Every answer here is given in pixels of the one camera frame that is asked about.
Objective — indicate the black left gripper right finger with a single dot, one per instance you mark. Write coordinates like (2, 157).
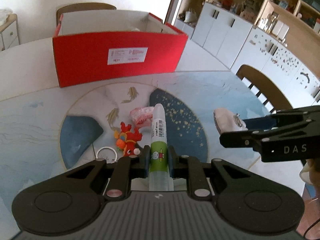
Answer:
(193, 171)

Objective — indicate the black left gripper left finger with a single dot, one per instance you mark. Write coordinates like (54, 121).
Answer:
(121, 174)

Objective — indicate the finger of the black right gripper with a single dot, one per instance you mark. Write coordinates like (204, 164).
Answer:
(260, 125)

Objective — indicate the white green tube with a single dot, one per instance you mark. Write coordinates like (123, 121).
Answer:
(159, 172)

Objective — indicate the red dragon plush keychain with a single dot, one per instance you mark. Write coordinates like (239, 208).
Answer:
(124, 143)

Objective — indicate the wooden chair right side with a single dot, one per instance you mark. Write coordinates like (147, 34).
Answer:
(265, 87)

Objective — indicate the red cardboard shoe box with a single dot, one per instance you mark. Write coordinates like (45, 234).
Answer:
(96, 45)

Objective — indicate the wooden chair behind box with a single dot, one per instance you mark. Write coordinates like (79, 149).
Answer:
(82, 7)

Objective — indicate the white drawer sideboard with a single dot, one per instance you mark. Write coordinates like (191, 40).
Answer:
(9, 33)

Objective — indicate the white wall cabinets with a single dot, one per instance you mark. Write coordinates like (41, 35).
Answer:
(234, 42)

